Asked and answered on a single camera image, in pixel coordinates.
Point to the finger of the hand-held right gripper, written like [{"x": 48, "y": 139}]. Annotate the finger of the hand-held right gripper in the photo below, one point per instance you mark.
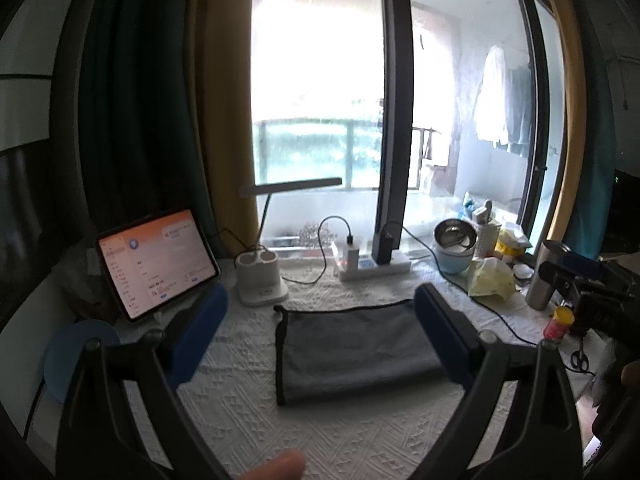
[{"x": 575, "y": 262}]

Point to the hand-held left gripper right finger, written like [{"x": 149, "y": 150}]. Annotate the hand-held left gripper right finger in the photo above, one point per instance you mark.
[{"x": 442, "y": 332}]

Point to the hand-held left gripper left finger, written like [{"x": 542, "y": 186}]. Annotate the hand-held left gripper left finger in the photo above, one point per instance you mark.
[{"x": 197, "y": 332}]

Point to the grey towel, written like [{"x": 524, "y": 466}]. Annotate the grey towel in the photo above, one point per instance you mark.
[{"x": 350, "y": 350}]

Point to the person's right hand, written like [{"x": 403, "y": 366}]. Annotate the person's right hand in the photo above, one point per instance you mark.
[{"x": 630, "y": 375}]

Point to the stainless steel tumbler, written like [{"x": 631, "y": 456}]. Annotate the stainless steel tumbler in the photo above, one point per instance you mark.
[{"x": 542, "y": 280}]

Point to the yellow-lid pink bottle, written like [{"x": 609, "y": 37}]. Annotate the yellow-lid pink bottle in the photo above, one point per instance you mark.
[{"x": 559, "y": 322}]

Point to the yellow plastic bag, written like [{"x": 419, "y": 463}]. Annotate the yellow plastic bag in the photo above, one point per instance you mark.
[{"x": 512, "y": 242}]

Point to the black scissors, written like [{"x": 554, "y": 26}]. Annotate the black scissors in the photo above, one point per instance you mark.
[{"x": 581, "y": 357}]

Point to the light blue pot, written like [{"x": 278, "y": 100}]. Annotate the light blue pot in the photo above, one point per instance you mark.
[{"x": 452, "y": 260}]

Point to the white desk lamp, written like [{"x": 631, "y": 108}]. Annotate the white desk lamp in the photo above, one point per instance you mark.
[{"x": 257, "y": 277}]

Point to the tablet with lit screen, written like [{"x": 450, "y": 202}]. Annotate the tablet with lit screen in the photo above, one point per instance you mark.
[{"x": 155, "y": 260}]

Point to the white power strip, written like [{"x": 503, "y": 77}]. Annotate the white power strip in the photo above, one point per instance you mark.
[{"x": 382, "y": 270}]

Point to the white utensil holder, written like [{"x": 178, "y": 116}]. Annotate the white utensil holder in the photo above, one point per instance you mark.
[{"x": 487, "y": 240}]

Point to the stainless steel bowl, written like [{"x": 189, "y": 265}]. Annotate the stainless steel bowl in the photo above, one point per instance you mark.
[{"x": 456, "y": 235}]

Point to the teal curtain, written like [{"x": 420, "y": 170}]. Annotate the teal curtain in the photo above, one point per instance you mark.
[{"x": 595, "y": 160}]

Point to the black power adapter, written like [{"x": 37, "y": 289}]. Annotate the black power adapter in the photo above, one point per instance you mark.
[{"x": 385, "y": 245}]

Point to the white charger plug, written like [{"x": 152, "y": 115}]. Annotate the white charger plug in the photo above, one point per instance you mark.
[{"x": 351, "y": 256}]

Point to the blue round disc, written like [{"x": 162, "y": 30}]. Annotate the blue round disc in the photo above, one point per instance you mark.
[{"x": 75, "y": 360}]

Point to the yellow curtain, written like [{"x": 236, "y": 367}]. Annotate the yellow curtain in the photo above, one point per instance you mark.
[
  {"x": 225, "y": 110},
  {"x": 567, "y": 110}
]

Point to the white textured tablecloth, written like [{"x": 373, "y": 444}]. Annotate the white textured tablecloth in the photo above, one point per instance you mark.
[{"x": 325, "y": 435}]

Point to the grey hanging garment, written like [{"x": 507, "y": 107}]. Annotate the grey hanging garment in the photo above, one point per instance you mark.
[{"x": 520, "y": 110}]

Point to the white hanging garment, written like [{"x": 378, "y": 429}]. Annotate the white hanging garment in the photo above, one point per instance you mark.
[{"x": 490, "y": 95}]

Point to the balcony glass railing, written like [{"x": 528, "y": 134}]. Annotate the balcony glass railing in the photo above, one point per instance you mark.
[{"x": 310, "y": 152}]

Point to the dark green curtain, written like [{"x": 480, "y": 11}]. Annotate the dark green curtain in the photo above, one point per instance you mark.
[{"x": 135, "y": 110}]

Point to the dark window frame post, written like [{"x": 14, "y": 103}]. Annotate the dark window frame post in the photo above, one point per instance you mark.
[{"x": 397, "y": 110}]

